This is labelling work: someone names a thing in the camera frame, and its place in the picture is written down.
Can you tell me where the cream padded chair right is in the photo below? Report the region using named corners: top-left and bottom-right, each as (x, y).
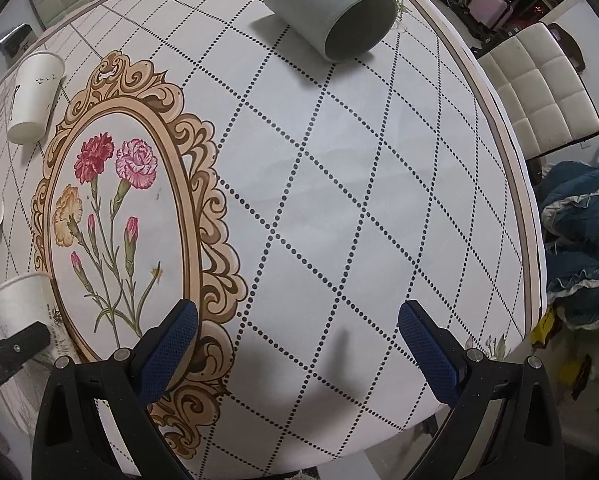
top-left (478, 23), bottom-right (599, 160)

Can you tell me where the pink suitcase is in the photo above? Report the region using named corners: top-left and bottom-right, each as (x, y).
top-left (469, 0), bottom-right (513, 29)

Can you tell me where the floral patterned tablecloth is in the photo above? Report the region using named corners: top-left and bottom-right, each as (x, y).
top-left (0, 0), bottom-right (547, 479)

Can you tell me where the blue denim clothing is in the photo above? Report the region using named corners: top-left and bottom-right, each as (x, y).
top-left (536, 159), bottom-right (599, 330)

